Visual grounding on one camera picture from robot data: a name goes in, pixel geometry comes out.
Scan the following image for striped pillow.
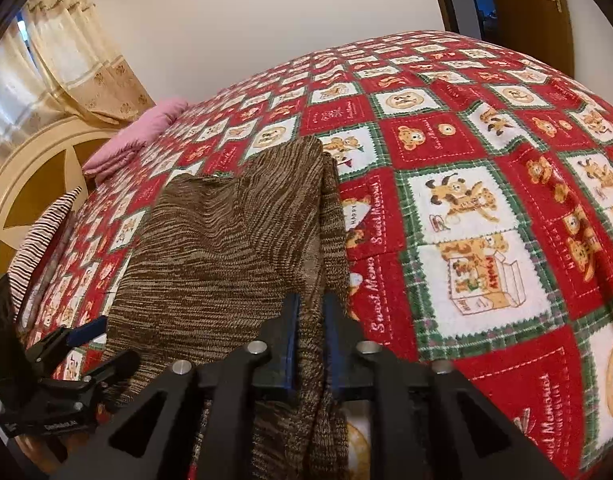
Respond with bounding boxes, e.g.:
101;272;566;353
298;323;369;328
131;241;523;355
9;187;83;321

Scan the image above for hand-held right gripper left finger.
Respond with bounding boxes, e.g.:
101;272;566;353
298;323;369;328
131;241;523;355
51;294;302;480

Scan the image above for beige patterned curtain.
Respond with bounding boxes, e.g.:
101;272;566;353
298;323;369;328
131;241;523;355
0;0;154;181

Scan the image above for brown knitted sweater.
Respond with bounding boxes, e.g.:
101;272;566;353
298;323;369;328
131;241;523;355
99;136;350;480

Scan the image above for pink folded cloth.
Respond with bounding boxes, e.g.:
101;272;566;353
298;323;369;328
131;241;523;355
82;98;190;177

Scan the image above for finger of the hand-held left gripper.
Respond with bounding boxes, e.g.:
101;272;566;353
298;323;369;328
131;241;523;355
26;316;108;363
74;350;141;396

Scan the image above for red printed blanket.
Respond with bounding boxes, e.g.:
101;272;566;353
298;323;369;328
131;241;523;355
14;30;613;480

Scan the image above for brown wooden door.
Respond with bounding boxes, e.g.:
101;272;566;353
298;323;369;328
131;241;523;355
481;0;575;76

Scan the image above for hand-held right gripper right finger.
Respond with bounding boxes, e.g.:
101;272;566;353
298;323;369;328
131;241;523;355
323;294;562;480

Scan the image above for cream wooden headboard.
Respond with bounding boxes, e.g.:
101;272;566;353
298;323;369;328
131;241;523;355
0;115;120;281

